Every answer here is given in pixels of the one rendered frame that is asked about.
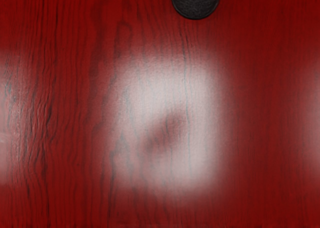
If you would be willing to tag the black mesh pen holder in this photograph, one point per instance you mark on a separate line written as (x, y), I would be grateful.
(195, 6)

